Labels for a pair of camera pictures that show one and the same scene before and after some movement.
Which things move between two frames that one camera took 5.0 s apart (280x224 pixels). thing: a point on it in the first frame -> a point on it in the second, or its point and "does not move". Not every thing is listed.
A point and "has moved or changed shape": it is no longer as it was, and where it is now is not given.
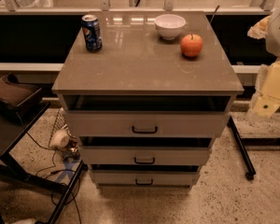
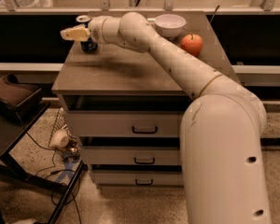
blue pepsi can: (92, 34) has moved or changed shape
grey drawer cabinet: (147, 110) does not move
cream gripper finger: (274, 90) -> (81, 34)
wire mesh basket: (72, 149) does not move
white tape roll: (59, 139) does not move
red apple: (191, 45) does not move
